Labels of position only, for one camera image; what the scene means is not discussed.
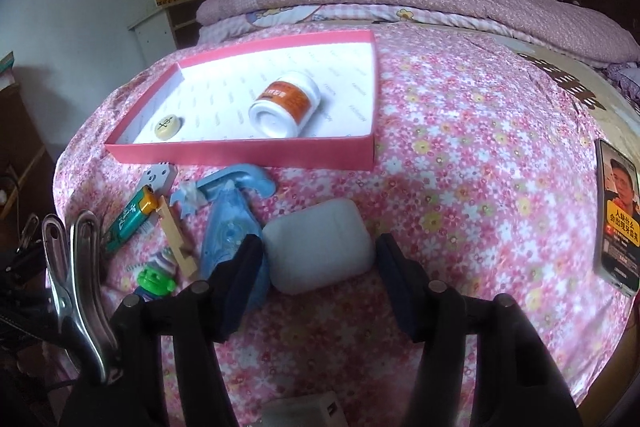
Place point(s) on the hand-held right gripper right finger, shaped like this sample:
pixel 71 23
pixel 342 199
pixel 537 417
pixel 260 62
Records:
pixel 397 287

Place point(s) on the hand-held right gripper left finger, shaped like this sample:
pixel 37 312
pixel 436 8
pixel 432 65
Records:
pixel 240 287

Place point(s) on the blue correction tape dispenser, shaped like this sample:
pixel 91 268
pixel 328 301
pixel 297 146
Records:
pixel 230 227

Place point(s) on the white earbuds case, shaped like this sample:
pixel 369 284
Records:
pixel 317 247

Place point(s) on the green lighter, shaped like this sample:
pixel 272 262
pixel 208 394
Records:
pixel 127 222

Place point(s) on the pink cardboard box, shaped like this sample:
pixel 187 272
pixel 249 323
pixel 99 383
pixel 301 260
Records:
pixel 240 154

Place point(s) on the white bottle with orange label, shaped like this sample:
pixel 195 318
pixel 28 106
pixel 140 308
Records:
pixel 287 107

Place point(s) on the metal spring clamp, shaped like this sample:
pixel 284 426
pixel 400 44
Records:
pixel 82 287

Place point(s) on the wooden clip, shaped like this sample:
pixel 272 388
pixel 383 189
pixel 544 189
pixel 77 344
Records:
pixel 175 237

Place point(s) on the green toy cap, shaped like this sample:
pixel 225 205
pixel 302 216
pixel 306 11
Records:
pixel 155 279

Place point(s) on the crumpled clear plastic wrapper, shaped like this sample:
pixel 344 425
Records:
pixel 187 197

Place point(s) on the blue curved plastic piece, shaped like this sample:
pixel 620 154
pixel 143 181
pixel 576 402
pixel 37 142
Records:
pixel 240 179

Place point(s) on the dark wooden furniture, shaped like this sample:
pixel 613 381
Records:
pixel 20 147

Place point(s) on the grey small adapter block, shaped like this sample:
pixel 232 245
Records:
pixel 159 177

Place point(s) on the white charger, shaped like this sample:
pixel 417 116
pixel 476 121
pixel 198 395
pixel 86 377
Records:
pixel 300 412

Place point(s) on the pink floral bedsheet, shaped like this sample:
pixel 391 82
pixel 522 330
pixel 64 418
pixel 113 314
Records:
pixel 475 157

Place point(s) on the round beige chess piece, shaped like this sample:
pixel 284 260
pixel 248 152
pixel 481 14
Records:
pixel 168 128

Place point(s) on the smartphone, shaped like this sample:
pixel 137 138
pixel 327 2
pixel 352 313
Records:
pixel 620 222

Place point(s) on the beige cartoon bedsheet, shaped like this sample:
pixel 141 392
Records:
pixel 590 107

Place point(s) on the white cabinet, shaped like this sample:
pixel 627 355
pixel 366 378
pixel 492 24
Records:
pixel 150 37

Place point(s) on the purple floral pillow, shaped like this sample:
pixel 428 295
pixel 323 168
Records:
pixel 625 79

